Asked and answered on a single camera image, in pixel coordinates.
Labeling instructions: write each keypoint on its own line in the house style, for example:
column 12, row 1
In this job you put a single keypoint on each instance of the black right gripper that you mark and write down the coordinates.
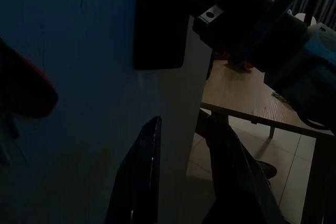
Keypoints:
column 231, row 35

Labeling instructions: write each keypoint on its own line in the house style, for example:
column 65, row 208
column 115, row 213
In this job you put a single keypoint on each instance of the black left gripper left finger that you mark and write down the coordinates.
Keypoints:
column 141, row 182

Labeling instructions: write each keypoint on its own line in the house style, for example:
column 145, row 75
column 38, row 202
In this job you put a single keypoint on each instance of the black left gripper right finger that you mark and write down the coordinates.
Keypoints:
column 233, row 182

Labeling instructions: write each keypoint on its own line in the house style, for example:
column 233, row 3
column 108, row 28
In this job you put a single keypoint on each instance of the small orange black box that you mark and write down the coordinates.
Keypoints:
column 244, row 67

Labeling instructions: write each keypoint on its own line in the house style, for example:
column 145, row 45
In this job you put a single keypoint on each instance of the light wooden table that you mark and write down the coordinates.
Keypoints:
column 236, row 90

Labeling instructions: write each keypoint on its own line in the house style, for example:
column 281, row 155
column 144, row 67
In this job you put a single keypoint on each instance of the blue white partition panel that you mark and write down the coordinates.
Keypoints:
column 92, row 90

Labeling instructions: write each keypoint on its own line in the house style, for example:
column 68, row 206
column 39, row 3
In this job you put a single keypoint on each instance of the red black object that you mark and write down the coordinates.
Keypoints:
column 26, row 85

